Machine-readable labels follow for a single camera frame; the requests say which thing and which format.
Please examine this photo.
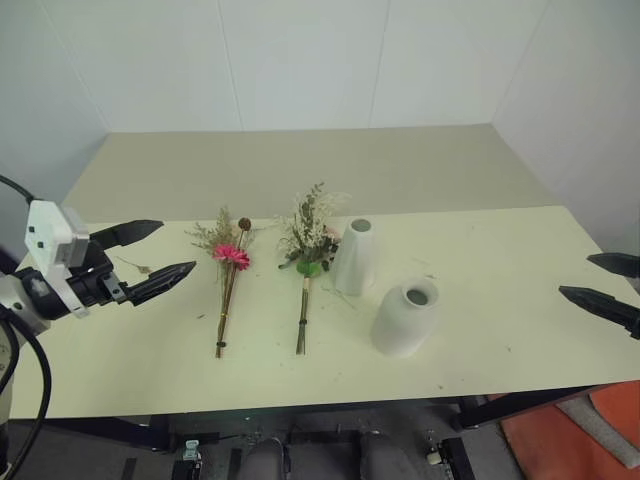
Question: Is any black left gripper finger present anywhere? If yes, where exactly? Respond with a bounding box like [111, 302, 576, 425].
[122, 260, 198, 308]
[88, 218, 165, 250]

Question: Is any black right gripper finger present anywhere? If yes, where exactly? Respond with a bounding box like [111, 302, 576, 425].
[558, 285, 640, 341]
[586, 252, 640, 280]

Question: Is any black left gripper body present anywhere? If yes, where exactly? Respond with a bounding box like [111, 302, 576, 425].
[65, 238, 129, 308]

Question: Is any tall white ceramic vase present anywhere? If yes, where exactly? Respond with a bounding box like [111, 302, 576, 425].
[333, 218, 377, 297]

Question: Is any wide white ceramic vase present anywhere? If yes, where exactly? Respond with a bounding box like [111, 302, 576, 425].
[369, 277, 442, 359]

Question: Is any small dried twig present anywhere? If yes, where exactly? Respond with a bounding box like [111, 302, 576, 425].
[116, 256, 153, 276]

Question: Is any pink flower dried bouquet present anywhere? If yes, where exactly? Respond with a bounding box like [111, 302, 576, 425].
[184, 206, 268, 360]

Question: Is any orange floor mat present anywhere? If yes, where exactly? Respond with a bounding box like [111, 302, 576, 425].
[487, 380, 640, 480]

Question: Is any green leafy dried bouquet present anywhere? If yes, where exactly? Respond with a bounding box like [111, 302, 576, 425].
[273, 181, 352, 357]

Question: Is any dark rounded robot leg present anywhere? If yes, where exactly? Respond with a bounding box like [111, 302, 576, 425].
[241, 435, 292, 480]

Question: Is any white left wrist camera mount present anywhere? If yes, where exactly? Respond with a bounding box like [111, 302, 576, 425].
[23, 200, 91, 320]

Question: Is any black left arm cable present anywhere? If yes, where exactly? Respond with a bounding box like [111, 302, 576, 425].
[0, 174, 53, 480]

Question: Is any black table frame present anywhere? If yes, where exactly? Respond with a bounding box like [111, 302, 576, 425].
[41, 382, 611, 454]

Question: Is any black base rail with clamp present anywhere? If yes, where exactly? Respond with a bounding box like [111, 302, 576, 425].
[171, 438, 203, 480]
[425, 435, 476, 480]

